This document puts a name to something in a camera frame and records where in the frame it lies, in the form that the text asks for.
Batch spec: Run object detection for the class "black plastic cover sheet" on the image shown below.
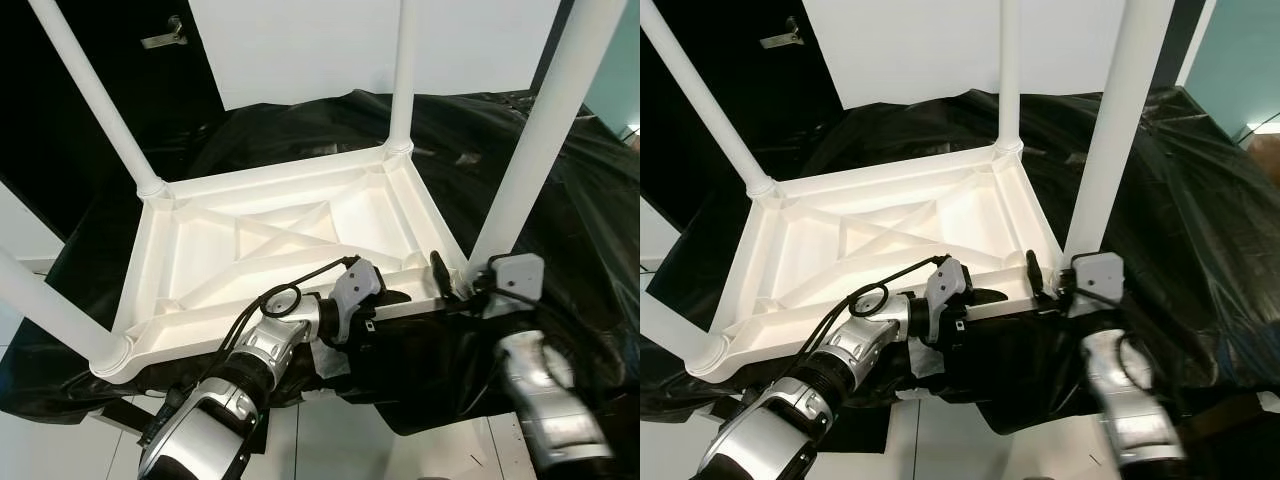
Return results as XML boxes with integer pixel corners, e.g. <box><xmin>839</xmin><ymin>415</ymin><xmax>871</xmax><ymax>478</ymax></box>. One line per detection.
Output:
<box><xmin>0</xmin><ymin>88</ymin><xmax>640</xmax><ymax>438</ymax></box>
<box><xmin>640</xmin><ymin>88</ymin><xmax>1280</xmax><ymax>438</ymax></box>

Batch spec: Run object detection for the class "black door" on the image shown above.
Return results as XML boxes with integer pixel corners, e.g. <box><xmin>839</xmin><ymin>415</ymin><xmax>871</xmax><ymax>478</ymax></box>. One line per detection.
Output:
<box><xmin>640</xmin><ymin>0</ymin><xmax>848</xmax><ymax>233</ymax></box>
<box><xmin>0</xmin><ymin>0</ymin><xmax>228</xmax><ymax>243</ymax></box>

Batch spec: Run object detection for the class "teal glass panel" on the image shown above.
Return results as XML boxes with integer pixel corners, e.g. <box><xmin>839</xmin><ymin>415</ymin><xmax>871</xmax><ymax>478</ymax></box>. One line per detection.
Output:
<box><xmin>579</xmin><ymin>0</ymin><xmax>640</xmax><ymax>143</ymax></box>
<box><xmin>1184</xmin><ymin>0</ymin><xmax>1280</xmax><ymax>148</ymax></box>

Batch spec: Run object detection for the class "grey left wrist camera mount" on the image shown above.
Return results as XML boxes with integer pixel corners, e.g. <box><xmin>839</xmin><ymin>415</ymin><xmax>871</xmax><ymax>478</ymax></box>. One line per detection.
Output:
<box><xmin>921</xmin><ymin>256</ymin><xmax>972</xmax><ymax>347</ymax></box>
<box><xmin>324</xmin><ymin>257</ymin><xmax>387</xmax><ymax>347</ymax></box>

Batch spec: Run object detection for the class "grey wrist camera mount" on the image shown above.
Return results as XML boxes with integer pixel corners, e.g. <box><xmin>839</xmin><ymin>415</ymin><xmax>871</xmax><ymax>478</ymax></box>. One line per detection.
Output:
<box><xmin>484</xmin><ymin>252</ymin><xmax>547</xmax><ymax>322</ymax></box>
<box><xmin>1069</xmin><ymin>251</ymin><xmax>1129</xmax><ymax>320</ymax></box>
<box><xmin>324</xmin><ymin>257</ymin><xmax>387</xmax><ymax>347</ymax></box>
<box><xmin>921</xmin><ymin>256</ymin><xmax>972</xmax><ymax>347</ymax></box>

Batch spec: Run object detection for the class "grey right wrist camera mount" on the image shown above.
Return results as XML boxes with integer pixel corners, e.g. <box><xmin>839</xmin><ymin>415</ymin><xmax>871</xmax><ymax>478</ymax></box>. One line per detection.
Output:
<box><xmin>1069</xmin><ymin>251</ymin><xmax>1129</xmax><ymax>320</ymax></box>
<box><xmin>484</xmin><ymin>252</ymin><xmax>547</xmax><ymax>322</ymax></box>

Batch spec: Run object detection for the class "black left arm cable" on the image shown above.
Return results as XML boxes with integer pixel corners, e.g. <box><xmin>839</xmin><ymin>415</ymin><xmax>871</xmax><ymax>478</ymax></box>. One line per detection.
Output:
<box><xmin>813</xmin><ymin>255</ymin><xmax>953</xmax><ymax>383</ymax></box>
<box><xmin>213</xmin><ymin>257</ymin><xmax>363</xmax><ymax>383</ymax></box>

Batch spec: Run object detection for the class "black wall pillar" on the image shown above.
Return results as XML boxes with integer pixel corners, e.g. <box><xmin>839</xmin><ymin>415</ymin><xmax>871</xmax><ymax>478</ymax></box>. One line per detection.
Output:
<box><xmin>1163</xmin><ymin>0</ymin><xmax>1218</xmax><ymax>93</ymax></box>
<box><xmin>530</xmin><ymin>0</ymin><xmax>578</xmax><ymax>98</ymax></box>

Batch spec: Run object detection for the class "silver door handle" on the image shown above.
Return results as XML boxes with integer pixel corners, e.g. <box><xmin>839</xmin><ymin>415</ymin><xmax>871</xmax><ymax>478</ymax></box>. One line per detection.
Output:
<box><xmin>759</xmin><ymin>16</ymin><xmax>807</xmax><ymax>50</ymax></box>
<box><xmin>139</xmin><ymin>16</ymin><xmax>190</xmax><ymax>50</ymax></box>

